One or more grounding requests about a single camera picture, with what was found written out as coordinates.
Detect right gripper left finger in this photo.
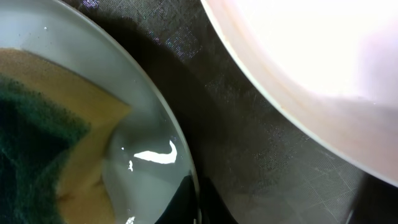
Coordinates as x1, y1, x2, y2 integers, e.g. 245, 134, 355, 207
155, 175, 197, 224

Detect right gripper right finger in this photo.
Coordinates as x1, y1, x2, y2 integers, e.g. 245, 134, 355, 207
199, 177, 238, 224

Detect pale blue plate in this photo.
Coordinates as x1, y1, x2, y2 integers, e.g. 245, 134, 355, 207
1, 0, 198, 223

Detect green and yellow sponge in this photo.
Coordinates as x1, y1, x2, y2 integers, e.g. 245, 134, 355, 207
1, 49, 131, 223

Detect white plate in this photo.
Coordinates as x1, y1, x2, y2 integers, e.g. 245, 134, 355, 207
201, 0, 397, 185

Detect dark brown serving tray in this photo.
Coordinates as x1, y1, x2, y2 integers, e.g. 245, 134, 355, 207
67, 0, 397, 223

